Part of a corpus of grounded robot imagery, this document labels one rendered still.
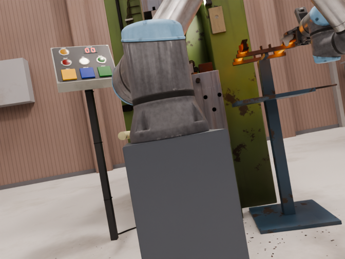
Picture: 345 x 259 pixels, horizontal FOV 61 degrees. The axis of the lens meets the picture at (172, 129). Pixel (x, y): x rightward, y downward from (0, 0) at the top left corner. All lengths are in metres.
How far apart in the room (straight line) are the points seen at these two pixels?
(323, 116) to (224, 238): 6.47
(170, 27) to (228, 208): 0.41
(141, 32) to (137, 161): 0.28
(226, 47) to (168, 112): 1.47
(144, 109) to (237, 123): 1.40
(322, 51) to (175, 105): 0.76
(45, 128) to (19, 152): 0.67
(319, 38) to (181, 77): 0.73
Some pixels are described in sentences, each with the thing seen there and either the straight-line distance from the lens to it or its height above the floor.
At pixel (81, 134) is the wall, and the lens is 5.91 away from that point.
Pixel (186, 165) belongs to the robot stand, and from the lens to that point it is 0.60.
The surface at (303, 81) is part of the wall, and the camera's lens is 6.86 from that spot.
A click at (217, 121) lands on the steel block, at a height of 0.61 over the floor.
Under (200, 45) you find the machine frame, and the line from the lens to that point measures 2.39.
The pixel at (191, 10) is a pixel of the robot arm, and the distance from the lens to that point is 0.96.
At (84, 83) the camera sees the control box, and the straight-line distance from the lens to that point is 1.74.
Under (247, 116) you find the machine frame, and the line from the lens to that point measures 2.01.
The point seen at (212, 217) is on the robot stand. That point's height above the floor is 0.42.
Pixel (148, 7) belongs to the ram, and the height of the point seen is 1.39.
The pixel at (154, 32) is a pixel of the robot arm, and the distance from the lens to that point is 0.66.
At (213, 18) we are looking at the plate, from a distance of 2.08.
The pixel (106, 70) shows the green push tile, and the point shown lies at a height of 1.01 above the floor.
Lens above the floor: 0.62
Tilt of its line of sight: 1 degrees down
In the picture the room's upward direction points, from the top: 10 degrees counter-clockwise
